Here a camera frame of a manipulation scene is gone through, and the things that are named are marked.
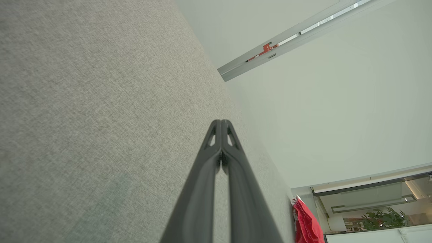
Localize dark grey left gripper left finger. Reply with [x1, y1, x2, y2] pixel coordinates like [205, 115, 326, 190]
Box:
[160, 119, 222, 243]

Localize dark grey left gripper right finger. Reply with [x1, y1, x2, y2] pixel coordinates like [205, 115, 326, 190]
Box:
[221, 119, 284, 243]

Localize red garment with striped ribbing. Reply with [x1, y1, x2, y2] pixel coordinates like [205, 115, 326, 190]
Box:
[291, 195, 325, 243]

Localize white cabinet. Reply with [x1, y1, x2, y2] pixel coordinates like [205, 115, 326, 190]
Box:
[324, 223, 432, 243]

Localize green potted plant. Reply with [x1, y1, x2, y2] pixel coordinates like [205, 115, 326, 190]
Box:
[359, 208, 410, 232]

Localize small red sticker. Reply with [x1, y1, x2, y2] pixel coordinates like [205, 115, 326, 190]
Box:
[246, 42, 279, 63]

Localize grey partition post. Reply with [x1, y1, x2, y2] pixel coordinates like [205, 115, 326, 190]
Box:
[221, 0, 397, 82]
[218, 0, 363, 73]

